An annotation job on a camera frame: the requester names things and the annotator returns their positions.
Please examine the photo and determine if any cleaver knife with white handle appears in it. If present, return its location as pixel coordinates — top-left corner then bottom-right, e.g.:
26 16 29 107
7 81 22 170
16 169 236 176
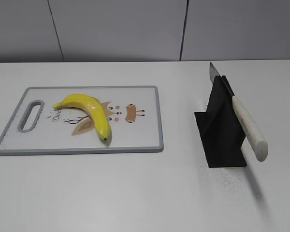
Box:
209 62 268 162

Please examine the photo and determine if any yellow plastic banana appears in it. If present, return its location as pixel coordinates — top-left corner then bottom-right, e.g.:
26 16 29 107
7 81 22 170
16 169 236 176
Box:
53 94 111 141

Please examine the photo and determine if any white cutting board grey rim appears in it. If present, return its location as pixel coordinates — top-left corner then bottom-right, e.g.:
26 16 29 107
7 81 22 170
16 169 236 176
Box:
0 86 164 156

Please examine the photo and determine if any black knife stand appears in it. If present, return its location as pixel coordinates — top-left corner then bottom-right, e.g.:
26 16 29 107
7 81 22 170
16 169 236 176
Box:
194 75 247 168

